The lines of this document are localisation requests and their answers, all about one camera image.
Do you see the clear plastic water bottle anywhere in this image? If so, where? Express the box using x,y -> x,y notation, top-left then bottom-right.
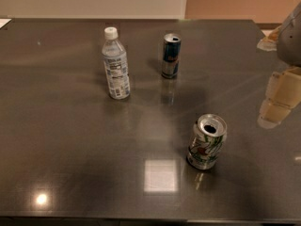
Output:
102,27 -> 131,100

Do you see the green white 7up can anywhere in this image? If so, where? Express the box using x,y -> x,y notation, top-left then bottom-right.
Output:
186,114 -> 227,170

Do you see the white paper at table corner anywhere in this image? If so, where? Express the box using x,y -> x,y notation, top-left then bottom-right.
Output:
0,19 -> 11,29

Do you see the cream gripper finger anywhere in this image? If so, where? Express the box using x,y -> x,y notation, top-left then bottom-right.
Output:
258,67 -> 301,129
257,26 -> 280,52

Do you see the blue silver energy drink can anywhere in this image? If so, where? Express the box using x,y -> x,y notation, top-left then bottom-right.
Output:
162,33 -> 182,78

